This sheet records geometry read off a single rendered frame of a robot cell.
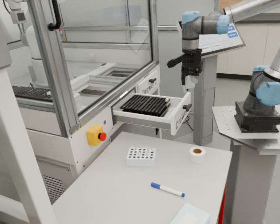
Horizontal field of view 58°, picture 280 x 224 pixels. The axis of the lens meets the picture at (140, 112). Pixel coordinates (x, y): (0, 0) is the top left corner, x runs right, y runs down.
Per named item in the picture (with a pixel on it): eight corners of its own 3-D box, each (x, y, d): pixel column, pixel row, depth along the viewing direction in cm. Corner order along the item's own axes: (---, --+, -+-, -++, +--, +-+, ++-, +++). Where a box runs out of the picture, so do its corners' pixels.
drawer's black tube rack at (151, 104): (170, 109, 141) (170, 98, 138) (159, 124, 127) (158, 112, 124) (135, 104, 150) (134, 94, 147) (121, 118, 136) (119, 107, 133)
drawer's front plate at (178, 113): (190, 109, 142) (190, 91, 137) (174, 136, 119) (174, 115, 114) (187, 109, 143) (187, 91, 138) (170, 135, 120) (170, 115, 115)
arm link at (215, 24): (229, 12, 108) (202, 13, 111) (230, 15, 99) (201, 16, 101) (227, 31, 112) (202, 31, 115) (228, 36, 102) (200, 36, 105)
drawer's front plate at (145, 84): (158, 85, 180) (157, 70, 175) (141, 101, 157) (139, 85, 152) (155, 84, 181) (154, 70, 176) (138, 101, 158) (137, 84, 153)
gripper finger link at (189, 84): (193, 96, 117) (194, 76, 113) (181, 94, 119) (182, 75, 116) (195, 94, 119) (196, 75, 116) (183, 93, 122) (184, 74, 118)
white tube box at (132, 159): (156, 154, 117) (155, 148, 116) (154, 166, 110) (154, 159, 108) (130, 154, 119) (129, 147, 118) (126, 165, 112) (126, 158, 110)
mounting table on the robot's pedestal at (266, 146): (285, 122, 156) (288, 104, 150) (323, 169, 117) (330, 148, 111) (210, 122, 162) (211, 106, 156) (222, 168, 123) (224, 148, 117)
